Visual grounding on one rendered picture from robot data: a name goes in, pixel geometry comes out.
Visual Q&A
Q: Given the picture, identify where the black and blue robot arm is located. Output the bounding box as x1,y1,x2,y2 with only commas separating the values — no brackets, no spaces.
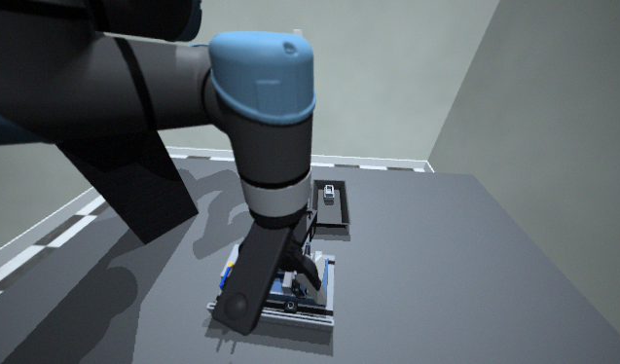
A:
0,0,316,336

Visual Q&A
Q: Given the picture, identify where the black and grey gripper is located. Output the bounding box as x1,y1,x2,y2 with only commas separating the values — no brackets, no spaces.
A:
248,203,327,306

